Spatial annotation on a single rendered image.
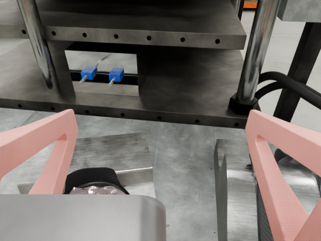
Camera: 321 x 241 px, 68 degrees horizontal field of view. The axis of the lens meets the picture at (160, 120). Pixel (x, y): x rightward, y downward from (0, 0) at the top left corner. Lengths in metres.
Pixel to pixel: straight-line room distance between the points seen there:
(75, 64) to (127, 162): 0.57
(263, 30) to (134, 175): 0.54
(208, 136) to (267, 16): 0.38
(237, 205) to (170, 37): 0.58
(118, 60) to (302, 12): 0.63
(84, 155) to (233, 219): 0.32
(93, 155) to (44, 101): 0.52
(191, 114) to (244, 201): 0.47
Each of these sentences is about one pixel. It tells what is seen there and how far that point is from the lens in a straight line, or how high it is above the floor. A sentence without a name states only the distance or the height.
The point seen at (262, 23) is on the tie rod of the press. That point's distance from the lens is 0.78.
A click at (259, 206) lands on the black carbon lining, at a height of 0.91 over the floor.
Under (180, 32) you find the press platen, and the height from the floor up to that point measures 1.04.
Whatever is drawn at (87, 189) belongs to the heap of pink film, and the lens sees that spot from 0.50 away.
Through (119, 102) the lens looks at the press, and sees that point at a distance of 0.92.
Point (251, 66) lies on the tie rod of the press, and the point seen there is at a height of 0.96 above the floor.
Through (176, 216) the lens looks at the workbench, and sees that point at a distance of 0.56.
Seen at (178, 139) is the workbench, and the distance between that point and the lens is 0.72.
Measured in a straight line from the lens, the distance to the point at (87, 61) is 0.95.
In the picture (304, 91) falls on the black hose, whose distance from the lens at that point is 0.82.
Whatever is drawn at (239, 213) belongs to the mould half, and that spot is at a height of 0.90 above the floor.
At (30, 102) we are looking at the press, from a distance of 1.05.
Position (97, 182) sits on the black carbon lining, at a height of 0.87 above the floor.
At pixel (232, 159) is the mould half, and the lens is 0.49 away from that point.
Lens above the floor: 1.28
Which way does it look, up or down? 37 degrees down
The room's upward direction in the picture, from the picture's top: straight up
